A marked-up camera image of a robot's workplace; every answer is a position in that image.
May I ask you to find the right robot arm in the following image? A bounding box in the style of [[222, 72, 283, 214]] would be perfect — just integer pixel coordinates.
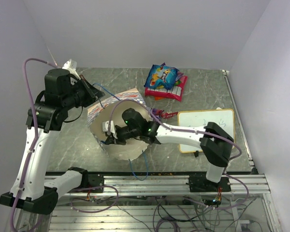
[[102, 108, 235, 192]]

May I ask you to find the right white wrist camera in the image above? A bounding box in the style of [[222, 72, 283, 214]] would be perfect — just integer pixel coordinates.
[[101, 120, 117, 139]]

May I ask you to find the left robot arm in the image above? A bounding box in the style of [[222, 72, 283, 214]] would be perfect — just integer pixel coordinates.
[[0, 68, 104, 215]]

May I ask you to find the red white snack bag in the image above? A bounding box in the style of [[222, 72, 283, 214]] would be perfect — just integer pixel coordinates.
[[145, 75, 188, 102]]

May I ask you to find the blue checkered paper bag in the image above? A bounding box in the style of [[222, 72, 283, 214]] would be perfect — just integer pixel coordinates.
[[87, 83, 152, 181]]

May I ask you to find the small whiteboard with writing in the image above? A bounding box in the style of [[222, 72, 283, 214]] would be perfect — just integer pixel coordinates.
[[177, 108, 235, 140]]

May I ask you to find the purple candy packet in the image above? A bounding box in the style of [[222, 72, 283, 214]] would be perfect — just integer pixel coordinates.
[[151, 108, 164, 119]]

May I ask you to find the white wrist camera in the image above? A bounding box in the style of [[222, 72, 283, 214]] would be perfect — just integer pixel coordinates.
[[101, 120, 117, 139], [62, 59, 80, 79]]

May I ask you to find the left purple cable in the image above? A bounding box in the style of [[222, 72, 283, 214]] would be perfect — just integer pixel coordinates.
[[9, 58, 61, 232]]

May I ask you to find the green yellow candy bag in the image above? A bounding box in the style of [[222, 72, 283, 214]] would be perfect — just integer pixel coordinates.
[[174, 72, 184, 86]]

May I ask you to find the orange snack packet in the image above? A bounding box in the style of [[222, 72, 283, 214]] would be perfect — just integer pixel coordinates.
[[154, 96, 165, 101]]

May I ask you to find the aluminium rail frame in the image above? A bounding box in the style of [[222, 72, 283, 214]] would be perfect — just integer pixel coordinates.
[[39, 69, 282, 232]]

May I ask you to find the small red snack packet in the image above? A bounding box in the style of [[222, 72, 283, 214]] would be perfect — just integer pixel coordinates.
[[161, 112, 178, 119]]

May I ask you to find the blue candy bag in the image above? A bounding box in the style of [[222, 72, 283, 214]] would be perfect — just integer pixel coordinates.
[[144, 65, 179, 90]]

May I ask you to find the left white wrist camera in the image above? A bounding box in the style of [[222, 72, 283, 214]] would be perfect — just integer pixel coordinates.
[[62, 59, 80, 79]]

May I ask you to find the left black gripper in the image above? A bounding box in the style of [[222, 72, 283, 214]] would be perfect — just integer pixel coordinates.
[[63, 74, 106, 110]]

